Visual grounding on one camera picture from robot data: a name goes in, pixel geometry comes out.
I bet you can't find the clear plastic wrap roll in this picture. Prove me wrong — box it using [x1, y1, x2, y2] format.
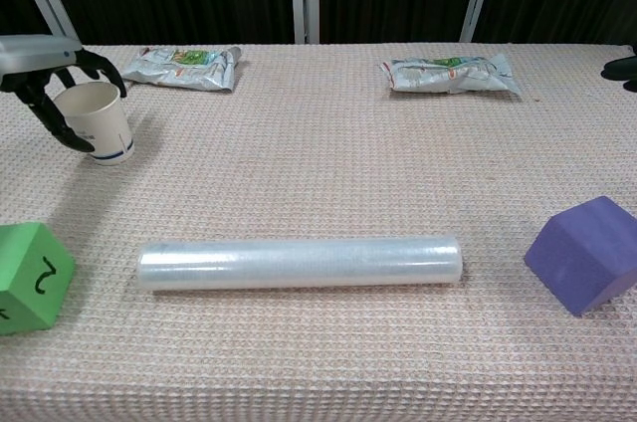
[137, 235, 464, 293]

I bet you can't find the beige woven tablecloth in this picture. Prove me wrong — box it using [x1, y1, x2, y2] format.
[0, 43, 637, 422]

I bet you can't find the purple foam cube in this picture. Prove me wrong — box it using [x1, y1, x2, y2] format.
[524, 195, 637, 317]

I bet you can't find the white paper cup blue band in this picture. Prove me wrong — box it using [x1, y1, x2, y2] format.
[52, 82, 136, 166]

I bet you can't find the crumpled silver snack bag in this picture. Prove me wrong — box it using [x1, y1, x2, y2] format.
[380, 53, 523, 97]
[120, 46, 244, 93]

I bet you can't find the green foam cube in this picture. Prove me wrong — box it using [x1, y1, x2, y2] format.
[0, 222, 77, 336]

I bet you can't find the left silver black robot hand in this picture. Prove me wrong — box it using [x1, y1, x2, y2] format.
[0, 35, 128, 154]

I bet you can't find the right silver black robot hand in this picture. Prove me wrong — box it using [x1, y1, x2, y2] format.
[599, 56, 637, 94]

